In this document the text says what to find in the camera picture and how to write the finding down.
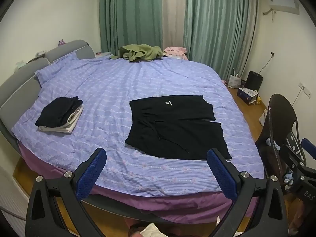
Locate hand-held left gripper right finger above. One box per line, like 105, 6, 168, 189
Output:
206, 148, 289, 237

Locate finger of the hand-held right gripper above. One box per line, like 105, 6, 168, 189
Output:
301, 138, 316, 159
279, 144, 307, 169

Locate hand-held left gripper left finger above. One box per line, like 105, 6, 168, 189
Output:
25, 147, 107, 237

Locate black pants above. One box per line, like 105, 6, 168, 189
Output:
125, 94, 232, 160

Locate dark plastic chair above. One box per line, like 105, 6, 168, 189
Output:
255, 94, 307, 192

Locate folded beige garment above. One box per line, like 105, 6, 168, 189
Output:
38, 104, 85, 134

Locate folded black garment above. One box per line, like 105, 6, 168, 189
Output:
35, 96, 84, 128

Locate purple bed skirt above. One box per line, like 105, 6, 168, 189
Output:
18, 142, 260, 225

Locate blue cardboard box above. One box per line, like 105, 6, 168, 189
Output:
237, 87, 259, 103

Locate black speaker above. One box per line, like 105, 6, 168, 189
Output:
246, 71, 263, 91

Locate white quilted cloth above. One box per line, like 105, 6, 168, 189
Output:
140, 223, 166, 237

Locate white ribbed cabinet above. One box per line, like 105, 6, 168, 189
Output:
0, 175, 28, 237

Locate purple floral bed quilt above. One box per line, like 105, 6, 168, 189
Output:
11, 54, 265, 198

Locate white tote bag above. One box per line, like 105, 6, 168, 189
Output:
227, 69, 244, 89

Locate grey padded headboard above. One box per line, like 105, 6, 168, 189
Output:
0, 39, 96, 153

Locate purple floral pillow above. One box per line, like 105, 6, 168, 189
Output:
35, 50, 80, 84

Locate green crumpled garment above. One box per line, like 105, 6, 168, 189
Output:
110, 44, 164, 62

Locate pink patterned garment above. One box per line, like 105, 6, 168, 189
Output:
163, 46, 189, 60

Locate white air conditioner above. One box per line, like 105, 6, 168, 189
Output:
268, 0, 300, 15

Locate green curtain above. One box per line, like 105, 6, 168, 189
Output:
183, 0, 255, 80
99, 0, 164, 56

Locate white sheer curtain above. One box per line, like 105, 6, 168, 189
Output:
162, 0, 188, 51

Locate white wall power strip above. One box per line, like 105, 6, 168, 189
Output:
298, 82, 313, 97

